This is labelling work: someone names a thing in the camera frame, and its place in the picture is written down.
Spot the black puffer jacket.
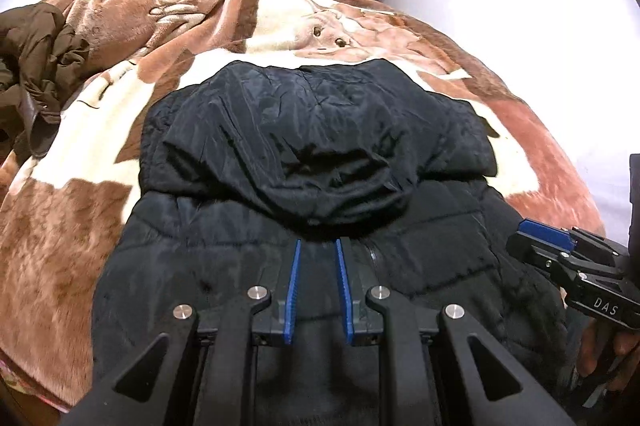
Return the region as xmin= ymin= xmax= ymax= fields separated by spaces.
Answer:
xmin=91 ymin=59 xmax=583 ymax=426

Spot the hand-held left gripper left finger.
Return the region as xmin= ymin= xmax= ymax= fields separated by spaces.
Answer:
xmin=60 ymin=239 xmax=303 ymax=426

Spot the brown puffer jacket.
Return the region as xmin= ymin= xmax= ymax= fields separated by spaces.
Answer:
xmin=0 ymin=2 xmax=92 ymax=157

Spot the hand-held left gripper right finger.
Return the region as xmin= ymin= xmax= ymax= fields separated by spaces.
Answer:
xmin=334 ymin=237 xmax=576 ymax=426

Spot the brown printed blanket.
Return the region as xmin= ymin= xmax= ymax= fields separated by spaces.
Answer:
xmin=0 ymin=0 xmax=608 ymax=409

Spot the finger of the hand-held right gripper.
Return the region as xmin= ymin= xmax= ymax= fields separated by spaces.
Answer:
xmin=506 ymin=232 xmax=568 ymax=278
xmin=517 ymin=219 xmax=581 ymax=255

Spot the person's right hand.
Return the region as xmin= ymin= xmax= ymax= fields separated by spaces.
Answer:
xmin=575 ymin=320 xmax=640 ymax=388

